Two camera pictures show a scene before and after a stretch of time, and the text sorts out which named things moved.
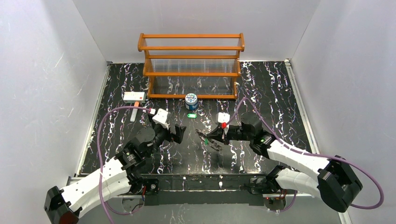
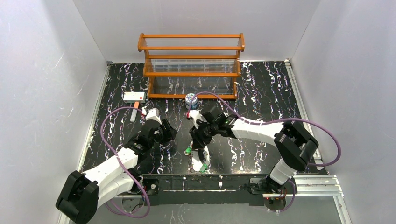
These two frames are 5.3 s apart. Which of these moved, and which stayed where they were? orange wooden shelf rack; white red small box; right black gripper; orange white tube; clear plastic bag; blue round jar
Moved: clear plastic bag; right black gripper
Stayed: orange wooden shelf rack; orange white tube; blue round jar; white red small box
